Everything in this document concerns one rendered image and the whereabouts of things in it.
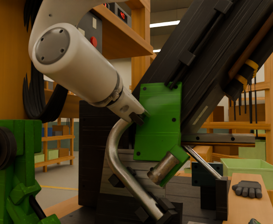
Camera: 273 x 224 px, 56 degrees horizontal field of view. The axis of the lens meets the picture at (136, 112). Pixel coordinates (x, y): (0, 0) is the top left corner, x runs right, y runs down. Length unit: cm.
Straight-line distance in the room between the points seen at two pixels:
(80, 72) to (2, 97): 32
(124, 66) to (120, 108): 1011
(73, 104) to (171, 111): 48
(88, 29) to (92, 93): 39
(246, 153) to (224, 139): 281
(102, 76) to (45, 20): 14
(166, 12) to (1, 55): 789
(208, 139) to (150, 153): 19
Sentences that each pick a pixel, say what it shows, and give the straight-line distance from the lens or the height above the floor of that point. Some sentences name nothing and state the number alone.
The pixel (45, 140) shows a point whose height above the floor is 77.
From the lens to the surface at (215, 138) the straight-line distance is 75.
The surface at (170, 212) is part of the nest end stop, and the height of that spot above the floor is 97.
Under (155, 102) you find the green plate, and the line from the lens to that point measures 69.
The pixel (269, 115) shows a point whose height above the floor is 126.
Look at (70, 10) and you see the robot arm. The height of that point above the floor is 136.
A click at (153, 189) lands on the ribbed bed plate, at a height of 100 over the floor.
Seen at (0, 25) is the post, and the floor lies 139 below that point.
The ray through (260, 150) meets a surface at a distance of 341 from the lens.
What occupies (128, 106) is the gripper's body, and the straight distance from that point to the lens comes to 52.
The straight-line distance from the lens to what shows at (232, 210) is 89.
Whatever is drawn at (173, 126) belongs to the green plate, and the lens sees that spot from 65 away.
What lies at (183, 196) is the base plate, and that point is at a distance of 100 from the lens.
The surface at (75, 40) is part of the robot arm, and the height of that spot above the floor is 128.
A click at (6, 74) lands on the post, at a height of 128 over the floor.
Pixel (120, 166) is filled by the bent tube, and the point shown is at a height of 106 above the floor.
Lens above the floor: 116
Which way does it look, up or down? 3 degrees up
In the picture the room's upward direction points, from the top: straight up
